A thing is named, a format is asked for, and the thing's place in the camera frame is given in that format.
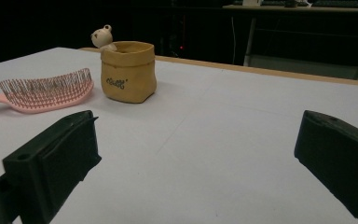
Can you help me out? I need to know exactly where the pink hairbrush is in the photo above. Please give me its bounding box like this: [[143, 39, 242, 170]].
[[0, 67, 95, 114]]

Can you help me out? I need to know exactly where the metal frame workbench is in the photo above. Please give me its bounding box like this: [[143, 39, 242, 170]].
[[223, 3, 358, 82]]

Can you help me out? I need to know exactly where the dark keyboard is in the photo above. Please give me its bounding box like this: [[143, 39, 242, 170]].
[[309, 0, 358, 8]]

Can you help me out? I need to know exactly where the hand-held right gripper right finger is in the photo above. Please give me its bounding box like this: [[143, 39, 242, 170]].
[[294, 109, 358, 224]]

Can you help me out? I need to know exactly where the beige bear figure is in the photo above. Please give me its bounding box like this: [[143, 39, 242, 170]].
[[90, 24, 118, 52]]

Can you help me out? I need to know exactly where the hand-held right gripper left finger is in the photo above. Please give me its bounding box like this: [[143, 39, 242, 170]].
[[2, 109, 103, 224]]

